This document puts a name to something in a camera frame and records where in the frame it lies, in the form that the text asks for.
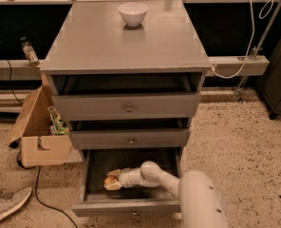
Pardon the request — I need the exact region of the orange fruit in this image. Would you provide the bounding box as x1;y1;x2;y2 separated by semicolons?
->
104;177;113;185

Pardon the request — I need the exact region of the metal stand pole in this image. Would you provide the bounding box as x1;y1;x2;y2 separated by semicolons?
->
234;0;281;103

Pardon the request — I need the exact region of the grey wooden drawer cabinet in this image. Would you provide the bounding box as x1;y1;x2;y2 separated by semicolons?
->
40;0;213;157

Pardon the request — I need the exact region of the black floor cable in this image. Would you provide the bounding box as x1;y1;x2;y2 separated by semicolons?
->
16;150;79;228

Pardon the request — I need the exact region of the grey middle drawer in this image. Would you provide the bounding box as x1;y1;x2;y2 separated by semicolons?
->
70;118;190;149

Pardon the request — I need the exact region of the grey bottom drawer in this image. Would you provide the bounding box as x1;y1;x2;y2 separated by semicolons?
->
72;147;183;217

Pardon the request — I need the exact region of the grey drawer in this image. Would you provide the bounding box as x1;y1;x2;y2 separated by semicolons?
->
72;147;183;217
48;73;200;122
70;118;190;149

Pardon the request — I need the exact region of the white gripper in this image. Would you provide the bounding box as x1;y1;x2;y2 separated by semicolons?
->
103;168;133;191

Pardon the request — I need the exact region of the open cardboard box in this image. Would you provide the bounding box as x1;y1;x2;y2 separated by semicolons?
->
7;74;84;167

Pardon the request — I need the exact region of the grey top drawer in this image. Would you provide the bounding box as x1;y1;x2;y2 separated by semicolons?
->
48;73;200;122

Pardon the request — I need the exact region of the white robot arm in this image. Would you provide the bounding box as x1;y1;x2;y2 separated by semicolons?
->
103;161;230;228

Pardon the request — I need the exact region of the green packet in box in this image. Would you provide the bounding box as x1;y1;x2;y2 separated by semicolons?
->
47;105;69;135

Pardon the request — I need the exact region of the clear plastic bottle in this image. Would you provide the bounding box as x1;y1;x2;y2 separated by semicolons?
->
20;37;40;67

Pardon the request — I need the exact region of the grey knit sneaker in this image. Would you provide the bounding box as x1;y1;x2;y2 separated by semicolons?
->
0;187;31;221

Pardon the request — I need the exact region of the white ceramic bowl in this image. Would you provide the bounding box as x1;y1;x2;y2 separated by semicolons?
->
119;2;147;27

